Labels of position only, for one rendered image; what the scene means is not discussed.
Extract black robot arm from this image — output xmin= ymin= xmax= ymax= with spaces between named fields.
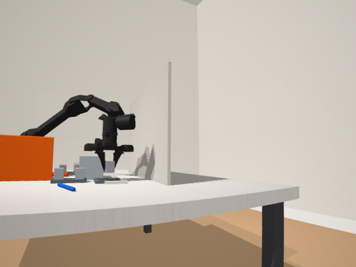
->
xmin=20 ymin=95 xmax=135 ymax=137

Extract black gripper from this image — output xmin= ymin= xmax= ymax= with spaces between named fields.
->
xmin=84 ymin=130 xmax=134 ymax=170

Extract blue cylinder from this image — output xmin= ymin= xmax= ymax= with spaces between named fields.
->
xmin=57 ymin=183 xmax=76 ymax=192

